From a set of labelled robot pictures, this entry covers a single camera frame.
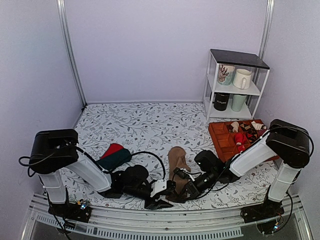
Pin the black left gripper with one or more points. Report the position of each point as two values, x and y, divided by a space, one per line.
160 204

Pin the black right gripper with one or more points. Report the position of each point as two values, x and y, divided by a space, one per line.
194 191

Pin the tan ribbed sock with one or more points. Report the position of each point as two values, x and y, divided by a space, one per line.
177 159

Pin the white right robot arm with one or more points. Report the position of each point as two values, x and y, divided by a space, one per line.
289 142

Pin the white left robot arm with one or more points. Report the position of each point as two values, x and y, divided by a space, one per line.
54 150

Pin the floral patterned table mat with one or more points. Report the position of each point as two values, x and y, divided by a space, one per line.
151 129

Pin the red and green sock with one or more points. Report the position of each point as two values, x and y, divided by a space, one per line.
115 156

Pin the orange wooden divider tray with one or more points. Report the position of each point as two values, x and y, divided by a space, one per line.
223 140

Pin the red rolled sock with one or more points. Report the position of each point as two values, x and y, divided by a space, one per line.
240 141

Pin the beige patterned sock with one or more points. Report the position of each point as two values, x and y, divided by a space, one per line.
233 127

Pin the brown argyle sock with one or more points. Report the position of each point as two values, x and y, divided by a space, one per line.
250 132

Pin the black mug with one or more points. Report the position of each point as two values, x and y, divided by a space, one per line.
221 101

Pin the pale green cup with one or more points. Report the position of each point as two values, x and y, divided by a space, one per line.
238 101

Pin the white metal shelf rack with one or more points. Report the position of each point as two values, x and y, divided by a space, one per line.
260 73

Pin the coral pattern mug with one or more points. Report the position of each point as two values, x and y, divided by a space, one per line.
225 74

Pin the white ceramic mug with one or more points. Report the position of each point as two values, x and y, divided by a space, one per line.
242 79

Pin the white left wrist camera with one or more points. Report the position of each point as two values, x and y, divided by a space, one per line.
157 187

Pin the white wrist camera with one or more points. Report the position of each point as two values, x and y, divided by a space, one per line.
157 187
190 175

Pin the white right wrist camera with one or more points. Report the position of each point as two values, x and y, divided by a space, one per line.
190 175

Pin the aluminium front rail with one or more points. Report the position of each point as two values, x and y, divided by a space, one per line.
216 217

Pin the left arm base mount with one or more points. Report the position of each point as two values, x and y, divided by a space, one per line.
78 211

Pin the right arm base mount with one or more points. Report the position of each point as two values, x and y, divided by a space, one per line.
267 209

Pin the right aluminium corner post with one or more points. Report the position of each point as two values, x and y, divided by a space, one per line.
268 18

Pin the aluminium corner post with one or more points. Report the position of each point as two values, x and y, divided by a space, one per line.
268 18
69 50

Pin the left aluminium corner post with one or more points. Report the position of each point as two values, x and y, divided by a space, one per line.
69 50

